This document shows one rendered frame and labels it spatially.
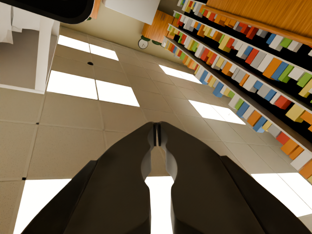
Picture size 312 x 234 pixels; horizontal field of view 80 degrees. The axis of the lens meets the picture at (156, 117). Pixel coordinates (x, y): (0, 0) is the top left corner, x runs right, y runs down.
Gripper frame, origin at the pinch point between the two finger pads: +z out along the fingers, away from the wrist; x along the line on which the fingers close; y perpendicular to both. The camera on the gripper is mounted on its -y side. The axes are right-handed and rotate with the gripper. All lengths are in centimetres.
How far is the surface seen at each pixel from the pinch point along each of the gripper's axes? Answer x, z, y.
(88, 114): -75, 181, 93
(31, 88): -66, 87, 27
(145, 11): -14, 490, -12
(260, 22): 106, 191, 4
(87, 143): -65, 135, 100
